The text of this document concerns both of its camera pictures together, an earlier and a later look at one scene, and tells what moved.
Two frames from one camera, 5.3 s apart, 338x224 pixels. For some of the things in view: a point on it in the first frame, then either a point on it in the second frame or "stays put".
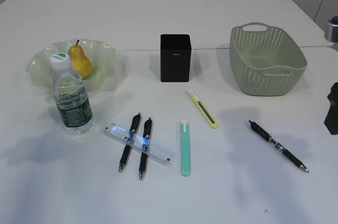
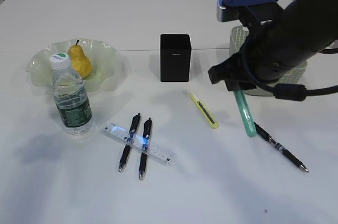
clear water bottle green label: [71, 96] stays put
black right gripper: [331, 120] to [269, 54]
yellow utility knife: [206, 114] stays put
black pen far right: [285, 151] stays put
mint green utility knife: [185, 148] to [249, 119]
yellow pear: [80, 62] stays put
